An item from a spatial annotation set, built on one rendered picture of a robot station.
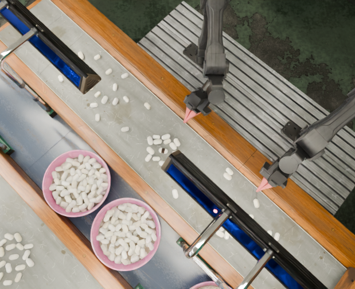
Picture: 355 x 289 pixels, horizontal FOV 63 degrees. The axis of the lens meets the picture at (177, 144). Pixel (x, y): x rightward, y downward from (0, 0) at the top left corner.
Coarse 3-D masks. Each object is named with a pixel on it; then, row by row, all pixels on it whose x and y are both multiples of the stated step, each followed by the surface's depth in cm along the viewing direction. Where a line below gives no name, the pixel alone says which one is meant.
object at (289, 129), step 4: (292, 124) 133; (284, 128) 132; (288, 128) 132; (292, 128) 132; (296, 128) 132; (300, 128) 132; (284, 132) 132; (288, 132) 132; (292, 132) 132; (296, 132) 132; (300, 132) 131; (288, 136) 131; (292, 136) 131; (296, 136) 130; (292, 140) 131; (324, 148) 130
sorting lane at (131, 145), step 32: (0, 32) 134; (64, 32) 135; (32, 64) 130; (96, 64) 131; (64, 96) 127; (128, 96) 128; (96, 128) 123; (160, 128) 124; (128, 160) 120; (160, 160) 121; (192, 160) 121; (224, 160) 121; (160, 192) 117; (256, 192) 118; (192, 224) 114; (288, 224) 115; (224, 256) 112; (320, 256) 112; (256, 288) 109
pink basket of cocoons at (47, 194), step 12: (60, 156) 117; (72, 156) 120; (84, 156) 121; (96, 156) 117; (48, 168) 115; (48, 180) 117; (108, 180) 117; (48, 192) 116; (108, 192) 114; (48, 204) 112; (72, 216) 111
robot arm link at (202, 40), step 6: (204, 6) 104; (204, 12) 106; (204, 18) 110; (204, 24) 112; (204, 30) 115; (204, 36) 118; (198, 42) 124; (204, 42) 121; (198, 48) 125; (204, 48) 124; (198, 54) 127; (204, 54) 127
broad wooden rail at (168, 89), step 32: (64, 0) 137; (96, 32) 133; (128, 64) 130; (160, 64) 130; (160, 96) 127; (192, 128) 125; (224, 128) 122; (256, 160) 119; (288, 192) 116; (320, 224) 113; (352, 256) 110
